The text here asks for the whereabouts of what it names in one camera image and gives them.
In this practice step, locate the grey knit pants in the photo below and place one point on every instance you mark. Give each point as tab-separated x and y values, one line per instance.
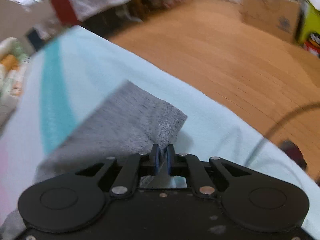
128	121

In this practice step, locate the folded floral quilt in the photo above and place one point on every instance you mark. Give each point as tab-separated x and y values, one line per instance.
14	65

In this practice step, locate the cardboard box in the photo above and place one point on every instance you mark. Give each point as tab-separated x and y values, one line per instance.
276	17

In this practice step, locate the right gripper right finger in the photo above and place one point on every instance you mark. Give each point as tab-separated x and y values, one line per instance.
192	169

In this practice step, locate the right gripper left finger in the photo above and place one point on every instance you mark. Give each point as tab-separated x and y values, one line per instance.
137	166

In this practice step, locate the pastel floral bed sheet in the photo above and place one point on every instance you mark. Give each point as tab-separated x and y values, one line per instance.
71	76

